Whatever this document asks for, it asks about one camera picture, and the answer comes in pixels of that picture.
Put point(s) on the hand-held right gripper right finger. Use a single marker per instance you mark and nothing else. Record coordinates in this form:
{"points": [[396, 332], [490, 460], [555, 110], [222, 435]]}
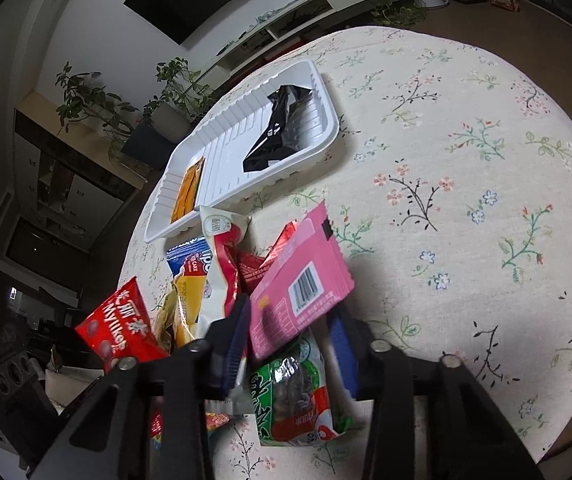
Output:
{"points": [[343, 357]]}

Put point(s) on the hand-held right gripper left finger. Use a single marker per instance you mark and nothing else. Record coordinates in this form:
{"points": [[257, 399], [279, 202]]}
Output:
{"points": [[238, 332]]}

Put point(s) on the white and red snack packet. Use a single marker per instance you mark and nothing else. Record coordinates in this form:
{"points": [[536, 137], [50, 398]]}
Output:
{"points": [[216, 280]]}

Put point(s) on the green nut packet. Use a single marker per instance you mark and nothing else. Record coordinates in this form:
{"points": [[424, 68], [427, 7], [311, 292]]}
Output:
{"points": [[291, 395]]}

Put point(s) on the pink snack packet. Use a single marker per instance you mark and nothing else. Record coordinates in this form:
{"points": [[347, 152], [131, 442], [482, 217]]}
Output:
{"points": [[291, 280]]}

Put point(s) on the red candy packet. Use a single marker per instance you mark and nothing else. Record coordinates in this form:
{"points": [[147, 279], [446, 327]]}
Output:
{"points": [[116, 330]]}

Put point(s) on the white plastic tray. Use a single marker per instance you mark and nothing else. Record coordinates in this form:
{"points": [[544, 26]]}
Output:
{"points": [[226, 150]]}

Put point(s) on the blue and yellow snack packet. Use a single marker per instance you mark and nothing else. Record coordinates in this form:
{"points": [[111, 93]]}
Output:
{"points": [[188, 305]]}

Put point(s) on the red and yellow snack packet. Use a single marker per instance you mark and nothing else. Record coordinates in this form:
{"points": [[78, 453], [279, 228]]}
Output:
{"points": [[216, 420]]}

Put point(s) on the orange snack packet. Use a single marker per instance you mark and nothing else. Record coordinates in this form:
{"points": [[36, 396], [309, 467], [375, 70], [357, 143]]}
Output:
{"points": [[188, 190]]}

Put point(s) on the black snack packet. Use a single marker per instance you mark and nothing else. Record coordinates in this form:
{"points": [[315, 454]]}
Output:
{"points": [[271, 135]]}

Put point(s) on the tall plant in dark pot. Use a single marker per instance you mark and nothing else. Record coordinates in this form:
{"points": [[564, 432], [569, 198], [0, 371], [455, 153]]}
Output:
{"points": [[143, 147]]}

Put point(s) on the plant in ribbed white pot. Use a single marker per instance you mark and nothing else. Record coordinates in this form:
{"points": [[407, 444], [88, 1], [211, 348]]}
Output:
{"points": [[171, 120]]}

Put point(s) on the white television cabinet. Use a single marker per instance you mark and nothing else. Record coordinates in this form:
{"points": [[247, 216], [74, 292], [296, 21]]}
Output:
{"points": [[286, 25]]}

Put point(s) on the wall cabinet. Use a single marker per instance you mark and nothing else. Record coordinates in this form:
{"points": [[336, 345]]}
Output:
{"points": [[66, 185]]}

